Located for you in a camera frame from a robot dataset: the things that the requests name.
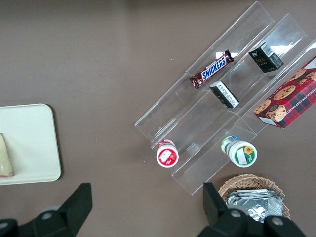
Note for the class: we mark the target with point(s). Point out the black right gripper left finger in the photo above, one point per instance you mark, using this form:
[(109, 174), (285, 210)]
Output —
[(71, 212)]

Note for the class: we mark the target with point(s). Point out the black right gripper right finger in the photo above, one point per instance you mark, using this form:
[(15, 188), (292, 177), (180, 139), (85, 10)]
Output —
[(222, 222)]

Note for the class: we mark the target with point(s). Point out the triangular sandwich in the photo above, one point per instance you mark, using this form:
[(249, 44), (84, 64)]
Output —
[(5, 160)]

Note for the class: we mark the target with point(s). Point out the light wicker basket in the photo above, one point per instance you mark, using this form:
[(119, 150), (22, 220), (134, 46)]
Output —
[(247, 181)]

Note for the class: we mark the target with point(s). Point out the cream rectangular tray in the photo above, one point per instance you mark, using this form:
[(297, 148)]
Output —
[(32, 143)]

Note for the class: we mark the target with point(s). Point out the stacked foil containers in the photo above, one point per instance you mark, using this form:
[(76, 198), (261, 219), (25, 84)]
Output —
[(256, 202)]

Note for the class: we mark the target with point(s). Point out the green lid yogurt cup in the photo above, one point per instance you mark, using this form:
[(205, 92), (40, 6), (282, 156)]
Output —
[(243, 154)]

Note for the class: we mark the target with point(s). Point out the red lid yogurt cup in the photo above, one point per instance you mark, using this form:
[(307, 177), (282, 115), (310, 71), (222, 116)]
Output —
[(167, 156)]

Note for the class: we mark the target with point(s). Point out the clear acrylic stepped shelf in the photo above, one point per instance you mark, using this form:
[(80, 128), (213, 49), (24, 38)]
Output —
[(177, 118)]

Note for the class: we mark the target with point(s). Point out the small black carton box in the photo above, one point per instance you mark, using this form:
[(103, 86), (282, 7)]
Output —
[(224, 95), (265, 60)]

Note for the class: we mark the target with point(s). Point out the red tartan cookie box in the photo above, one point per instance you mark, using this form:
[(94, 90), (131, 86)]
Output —
[(291, 98)]

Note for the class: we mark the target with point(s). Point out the Snickers chocolate bar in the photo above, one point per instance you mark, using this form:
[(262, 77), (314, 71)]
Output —
[(213, 69)]

